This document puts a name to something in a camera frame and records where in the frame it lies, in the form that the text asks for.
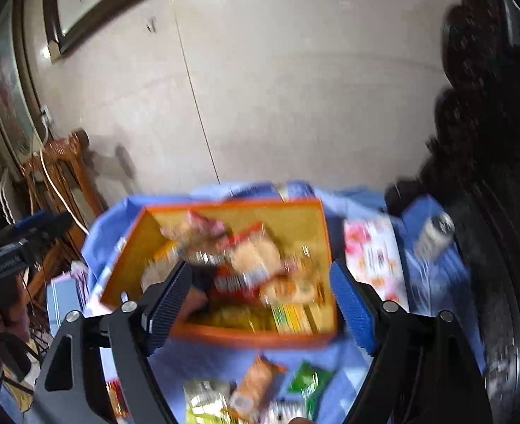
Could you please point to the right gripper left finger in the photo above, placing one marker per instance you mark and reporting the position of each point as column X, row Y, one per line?
column 164, row 301

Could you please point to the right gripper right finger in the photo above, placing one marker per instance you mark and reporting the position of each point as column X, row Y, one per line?
column 357, row 311

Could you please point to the green yellow cracker packet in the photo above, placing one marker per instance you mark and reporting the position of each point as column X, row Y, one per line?
column 207, row 402

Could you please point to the orange rice cake packet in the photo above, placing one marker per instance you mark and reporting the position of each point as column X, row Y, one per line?
column 254, row 391

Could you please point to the pink biscuit bag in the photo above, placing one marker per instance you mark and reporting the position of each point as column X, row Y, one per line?
column 194, row 230

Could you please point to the floral tissue pack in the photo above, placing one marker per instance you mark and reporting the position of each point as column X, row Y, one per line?
column 372, row 256

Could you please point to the yellow green snack packet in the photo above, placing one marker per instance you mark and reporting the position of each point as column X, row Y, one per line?
column 293, row 319

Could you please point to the carved wooden chair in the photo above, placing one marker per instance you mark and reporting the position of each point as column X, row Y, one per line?
column 58, row 180

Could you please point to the orange cardboard box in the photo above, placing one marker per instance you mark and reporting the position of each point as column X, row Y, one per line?
column 244, row 318

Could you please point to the red bun packet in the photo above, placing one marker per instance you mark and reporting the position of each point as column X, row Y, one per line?
column 252, row 258

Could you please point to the red snack packet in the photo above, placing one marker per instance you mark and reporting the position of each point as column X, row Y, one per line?
column 117, row 399

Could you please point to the white drink can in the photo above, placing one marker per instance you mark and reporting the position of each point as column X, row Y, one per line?
column 436, row 236

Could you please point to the framed red painting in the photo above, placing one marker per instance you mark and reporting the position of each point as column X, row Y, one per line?
column 16, row 122

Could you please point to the dark carved wooden sofa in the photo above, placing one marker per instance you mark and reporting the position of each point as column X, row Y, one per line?
column 474, row 172

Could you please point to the wall socket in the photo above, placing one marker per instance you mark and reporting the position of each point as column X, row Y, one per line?
column 46, row 116

